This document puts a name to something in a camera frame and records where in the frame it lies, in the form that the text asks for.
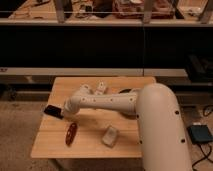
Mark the black box on floor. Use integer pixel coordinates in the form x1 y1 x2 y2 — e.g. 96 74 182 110
187 125 213 144

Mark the long background workbench shelf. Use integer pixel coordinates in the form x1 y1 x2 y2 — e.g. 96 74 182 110
0 0 213 82

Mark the black eraser block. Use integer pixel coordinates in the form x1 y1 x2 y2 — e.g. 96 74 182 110
44 105 63 119

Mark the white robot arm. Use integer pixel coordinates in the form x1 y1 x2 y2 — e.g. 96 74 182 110
62 83 193 171

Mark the dark red oblong object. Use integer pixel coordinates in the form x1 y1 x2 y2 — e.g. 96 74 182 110
65 123 78 146

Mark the green bowl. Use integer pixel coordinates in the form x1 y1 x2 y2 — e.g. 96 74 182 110
119 88 140 119

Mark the black floor cable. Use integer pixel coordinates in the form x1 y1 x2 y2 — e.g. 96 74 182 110
189 104 213 171

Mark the wooden table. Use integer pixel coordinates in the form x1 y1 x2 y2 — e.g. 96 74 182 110
31 77 156 160

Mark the white tube bottle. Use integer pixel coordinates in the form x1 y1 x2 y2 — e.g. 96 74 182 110
95 82 107 95

